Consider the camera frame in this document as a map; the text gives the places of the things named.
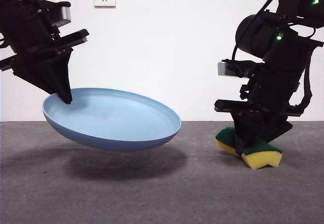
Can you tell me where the yellow sponge with green pad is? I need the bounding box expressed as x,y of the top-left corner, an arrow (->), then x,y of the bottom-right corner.
215,127 -> 282,170

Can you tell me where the light blue round plate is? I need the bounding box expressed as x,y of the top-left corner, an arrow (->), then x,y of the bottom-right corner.
42,87 -> 182,152

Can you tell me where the black right arm cable sleeve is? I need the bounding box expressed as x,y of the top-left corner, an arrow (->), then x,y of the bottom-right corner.
302,63 -> 314,111

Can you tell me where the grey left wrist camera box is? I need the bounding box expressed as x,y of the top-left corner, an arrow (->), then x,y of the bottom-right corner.
51,5 -> 72,28

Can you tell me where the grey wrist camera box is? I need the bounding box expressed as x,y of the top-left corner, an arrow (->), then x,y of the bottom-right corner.
217,60 -> 251,79
51,5 -> 72,28

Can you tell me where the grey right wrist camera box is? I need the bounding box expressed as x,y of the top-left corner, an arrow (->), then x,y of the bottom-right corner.
217,60 -> 251,79

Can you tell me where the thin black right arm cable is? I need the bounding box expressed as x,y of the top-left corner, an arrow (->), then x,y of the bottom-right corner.
231,0 -> 283,62

